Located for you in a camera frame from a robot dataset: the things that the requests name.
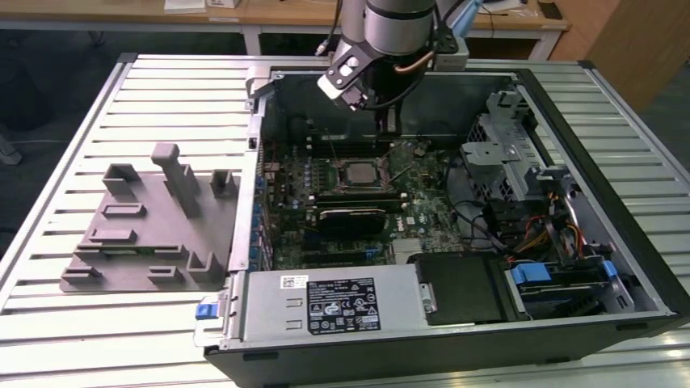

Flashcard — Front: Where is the copper coloured cable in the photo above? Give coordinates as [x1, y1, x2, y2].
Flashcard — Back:
[391, 59, 434, 77]

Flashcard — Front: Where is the green motherboard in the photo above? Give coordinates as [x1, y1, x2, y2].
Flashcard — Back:
[256, 135, 490, 271]

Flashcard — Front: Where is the metal socket cover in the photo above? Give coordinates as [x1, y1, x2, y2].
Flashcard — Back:
[376, 141, 422, 173]

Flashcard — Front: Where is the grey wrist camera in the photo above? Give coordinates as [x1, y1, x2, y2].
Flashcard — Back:
[434, 38, 470, 72]

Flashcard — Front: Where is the black plastic shroud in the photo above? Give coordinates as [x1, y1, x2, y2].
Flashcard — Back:
[414, 252, 511, 327]

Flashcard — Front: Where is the grey metal drive cage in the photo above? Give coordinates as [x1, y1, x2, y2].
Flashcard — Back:
[461, 91, 546, 203]

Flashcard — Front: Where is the orange wire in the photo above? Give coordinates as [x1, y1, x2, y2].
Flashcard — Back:
[569, 224, 587, 254]

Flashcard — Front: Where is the hard disk in blue carrier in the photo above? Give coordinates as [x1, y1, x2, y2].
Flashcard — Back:
[506, 258, 621, 318]

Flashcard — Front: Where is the thin metal locking lever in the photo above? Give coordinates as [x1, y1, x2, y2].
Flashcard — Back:
[387, 166, 419, 183]

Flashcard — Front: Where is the wooden cabinet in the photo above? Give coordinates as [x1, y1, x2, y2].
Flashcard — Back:
[553, 0, 690, 112]

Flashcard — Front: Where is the black PC case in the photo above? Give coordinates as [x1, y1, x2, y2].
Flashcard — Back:
[191, 64, 690, 388]

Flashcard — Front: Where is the black cable silver plug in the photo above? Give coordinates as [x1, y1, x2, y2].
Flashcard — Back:
[316, 0, 346, 56]

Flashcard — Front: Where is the grey chair base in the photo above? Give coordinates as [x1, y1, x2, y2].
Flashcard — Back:
[0, 120, 24, 165]

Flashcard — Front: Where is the CPU socket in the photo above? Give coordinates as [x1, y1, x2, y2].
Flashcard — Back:
[334, 159, 393, 193]

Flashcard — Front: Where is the thin black wire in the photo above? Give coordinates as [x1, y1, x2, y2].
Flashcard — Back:
[451, 197, 507, 254]

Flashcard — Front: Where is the black graphics card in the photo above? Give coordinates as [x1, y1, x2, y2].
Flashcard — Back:
[315, 208, 387, 238]

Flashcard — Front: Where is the silver CPU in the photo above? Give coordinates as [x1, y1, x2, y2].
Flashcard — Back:
[344, 160, 383, 183]

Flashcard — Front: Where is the yellow wire bundle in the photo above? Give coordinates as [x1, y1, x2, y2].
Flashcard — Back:
[514, 236, 549, 254]

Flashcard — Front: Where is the black RAM stick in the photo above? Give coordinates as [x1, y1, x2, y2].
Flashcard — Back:
[311, 134, 393, 146]
[315, 200, 403, 213]

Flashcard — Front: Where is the silver chipset heatsink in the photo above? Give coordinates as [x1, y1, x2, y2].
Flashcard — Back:
[391, 238, 427, 259]

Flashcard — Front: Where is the black expansion slot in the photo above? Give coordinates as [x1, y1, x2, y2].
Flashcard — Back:
[300, 252, 368, 264]

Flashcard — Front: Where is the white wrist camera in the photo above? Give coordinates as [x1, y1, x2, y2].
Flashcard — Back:
[316, 39, 379, 113]

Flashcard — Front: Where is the silver power supply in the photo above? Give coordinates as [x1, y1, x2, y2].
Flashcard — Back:
[236, 264, 433, 340]

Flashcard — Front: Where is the grey parts rack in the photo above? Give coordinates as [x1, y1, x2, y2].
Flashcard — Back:
[58, 141, 242, 293]

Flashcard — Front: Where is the wooden desk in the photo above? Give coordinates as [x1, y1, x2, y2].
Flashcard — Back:
[0, 0, 573, 61]

